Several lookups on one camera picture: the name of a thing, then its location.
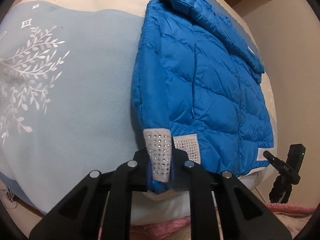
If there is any blue quilted puffer jacket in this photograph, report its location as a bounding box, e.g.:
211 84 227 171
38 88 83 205
131 0 274 194

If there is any blue and white bedspread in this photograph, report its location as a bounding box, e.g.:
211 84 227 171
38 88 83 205
0 0 278 227

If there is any pink floor mat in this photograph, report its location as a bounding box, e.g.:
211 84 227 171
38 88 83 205
97 202 316 240

